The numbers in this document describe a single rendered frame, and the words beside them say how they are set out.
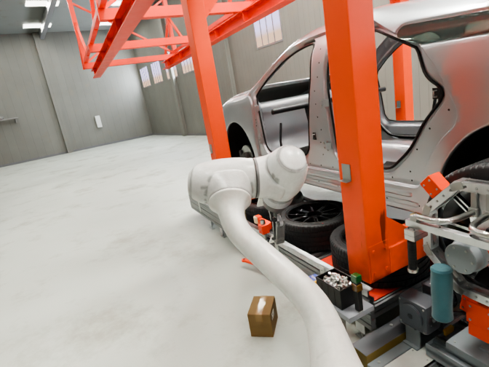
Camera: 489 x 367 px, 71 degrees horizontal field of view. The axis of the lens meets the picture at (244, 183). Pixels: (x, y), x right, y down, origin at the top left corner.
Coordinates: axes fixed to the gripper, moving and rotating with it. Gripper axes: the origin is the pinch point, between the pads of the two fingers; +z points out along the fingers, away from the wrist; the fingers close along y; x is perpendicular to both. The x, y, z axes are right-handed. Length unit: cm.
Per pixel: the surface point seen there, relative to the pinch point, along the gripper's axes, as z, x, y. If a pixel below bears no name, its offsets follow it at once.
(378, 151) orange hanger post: 33, -75, 33
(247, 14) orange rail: 352, -189, 556
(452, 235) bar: 12, -71, -19
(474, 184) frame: 8, -88, -4
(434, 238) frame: 45, -88, -14
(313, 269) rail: 138, -56, 3
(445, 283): 38, -76, -34
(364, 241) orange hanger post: 62, -62, -3
